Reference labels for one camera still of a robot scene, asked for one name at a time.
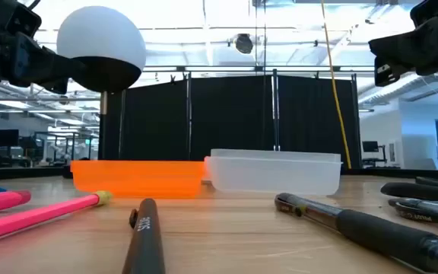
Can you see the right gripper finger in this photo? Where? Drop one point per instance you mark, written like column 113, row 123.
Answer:
column 386, row 74
column 413, row 47

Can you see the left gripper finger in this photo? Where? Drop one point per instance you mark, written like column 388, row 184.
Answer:
column 57, row 85
column 55, row 64

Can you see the orange translucent box lid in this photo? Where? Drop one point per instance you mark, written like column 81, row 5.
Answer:
column 139, row 179

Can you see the thin pink pen yellow tip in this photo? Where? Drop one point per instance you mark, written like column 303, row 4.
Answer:
column 44, row 215

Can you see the clear black gel pen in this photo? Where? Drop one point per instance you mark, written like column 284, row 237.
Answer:
column 424, row 213

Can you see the clear plastic supply box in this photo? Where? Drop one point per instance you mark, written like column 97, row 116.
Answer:
column 276, row 175

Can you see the black gel pen rubber grip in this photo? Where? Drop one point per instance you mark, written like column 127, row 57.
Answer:
column 375, row 232

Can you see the matte black marker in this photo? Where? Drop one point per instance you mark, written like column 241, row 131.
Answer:
column 146, row 247

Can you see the white black globe on pole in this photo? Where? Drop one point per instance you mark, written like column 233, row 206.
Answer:
column 101, row 42

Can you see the black computer monitor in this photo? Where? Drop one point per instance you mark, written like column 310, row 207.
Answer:
column 370, row 146
column 5, row 138

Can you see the black curtain panel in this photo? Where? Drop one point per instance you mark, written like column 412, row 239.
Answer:
column 310, row 114
column 230, row 114
column 150, row 122

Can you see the metal curtain stand pole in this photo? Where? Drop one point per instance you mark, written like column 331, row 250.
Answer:
column 189, row 114
column 276, row 114

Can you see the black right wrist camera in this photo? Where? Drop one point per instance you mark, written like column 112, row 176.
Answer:
column 428, row 13

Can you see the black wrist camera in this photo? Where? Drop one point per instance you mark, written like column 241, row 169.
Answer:
column 23, row 21
column 428, row 13

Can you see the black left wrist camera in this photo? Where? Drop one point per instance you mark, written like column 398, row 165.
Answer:
column 23, row 21

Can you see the black table edge rail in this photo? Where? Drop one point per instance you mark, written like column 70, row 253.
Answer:
column 13, row 174

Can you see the black overhead camera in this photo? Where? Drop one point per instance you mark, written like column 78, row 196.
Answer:
column 244, row 43

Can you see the metal horizontal frame bar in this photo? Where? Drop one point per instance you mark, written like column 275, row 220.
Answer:
column 223, row 69

